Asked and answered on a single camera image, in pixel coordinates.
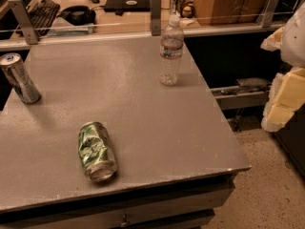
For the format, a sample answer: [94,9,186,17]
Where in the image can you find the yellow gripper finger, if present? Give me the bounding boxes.
[261,67,305,132]
[260,27,284,52]

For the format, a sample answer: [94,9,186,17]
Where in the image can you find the grey metal bracket middle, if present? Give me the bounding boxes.
[150,0,161,36]

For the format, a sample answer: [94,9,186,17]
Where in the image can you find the wooden cabinet box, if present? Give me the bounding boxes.
[193,0,267,26]

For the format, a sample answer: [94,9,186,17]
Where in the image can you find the grey metal bracket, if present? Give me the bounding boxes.
[150,0,161,36]
[259,0,279,28]
[9,0,39,45]

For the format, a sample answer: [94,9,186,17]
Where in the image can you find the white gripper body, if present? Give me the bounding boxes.
[280,2,305,68]

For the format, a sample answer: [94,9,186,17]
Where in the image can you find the clear plastic water bottle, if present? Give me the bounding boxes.
[159,14,184,86]

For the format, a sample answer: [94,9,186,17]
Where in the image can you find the black keyboard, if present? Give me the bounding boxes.
[27,0,60,36]

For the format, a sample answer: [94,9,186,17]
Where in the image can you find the crushed green soda can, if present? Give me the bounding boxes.
[78,122,117,182]

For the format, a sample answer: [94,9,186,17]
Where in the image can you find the grey metal bracket right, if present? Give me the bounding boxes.
[259,0,279,28]

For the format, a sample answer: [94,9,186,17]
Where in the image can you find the black headphones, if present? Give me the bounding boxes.
[59,6,96,26]

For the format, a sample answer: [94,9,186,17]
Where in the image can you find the silver redbull can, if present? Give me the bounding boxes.
[0,52,41,104]

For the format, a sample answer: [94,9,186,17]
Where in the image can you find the grey metal bracket left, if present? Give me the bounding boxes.
[9,0,39,45]

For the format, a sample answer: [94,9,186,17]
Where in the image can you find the grey metal shelf rail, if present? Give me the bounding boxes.
[211,77,271,110]

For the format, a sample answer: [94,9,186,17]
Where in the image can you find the cans on back desk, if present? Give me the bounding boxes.
[170,0,193,18]

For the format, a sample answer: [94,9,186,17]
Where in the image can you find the black laptop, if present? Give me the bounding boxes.
[104,0,150,12]

